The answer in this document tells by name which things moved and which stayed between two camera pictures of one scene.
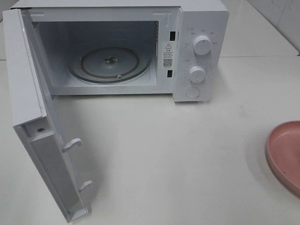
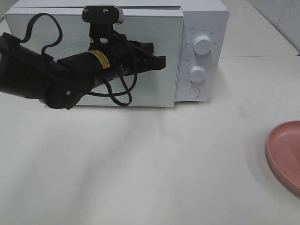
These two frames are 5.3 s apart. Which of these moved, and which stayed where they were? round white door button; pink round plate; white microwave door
Moved: white microwave door
Stayed: pink round plate; round white door button
